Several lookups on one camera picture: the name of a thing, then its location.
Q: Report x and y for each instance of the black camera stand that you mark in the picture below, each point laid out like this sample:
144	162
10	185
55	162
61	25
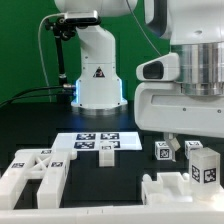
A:
62	31

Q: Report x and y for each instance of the white base tag plate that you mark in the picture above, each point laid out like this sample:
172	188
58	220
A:
90	141

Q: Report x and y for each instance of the white tagged nut cube right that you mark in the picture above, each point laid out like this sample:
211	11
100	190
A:
192	145

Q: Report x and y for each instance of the white U-shaped fence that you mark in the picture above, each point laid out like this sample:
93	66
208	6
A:
197	212

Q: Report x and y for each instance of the white chair back frame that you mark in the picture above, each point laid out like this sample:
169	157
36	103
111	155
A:
51	167

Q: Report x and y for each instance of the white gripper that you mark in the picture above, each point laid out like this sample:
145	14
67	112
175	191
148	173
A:
162	107

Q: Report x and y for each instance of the white tagged nut cube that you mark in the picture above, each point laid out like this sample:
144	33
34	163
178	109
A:
162	151
192	145

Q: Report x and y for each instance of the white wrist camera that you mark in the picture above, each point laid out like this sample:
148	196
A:
163	69

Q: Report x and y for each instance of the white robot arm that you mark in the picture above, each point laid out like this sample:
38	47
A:
181	92

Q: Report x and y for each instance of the white chair seat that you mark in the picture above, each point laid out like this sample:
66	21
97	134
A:
172	187

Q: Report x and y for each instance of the silver camera on stand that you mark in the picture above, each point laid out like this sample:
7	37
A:
81	18

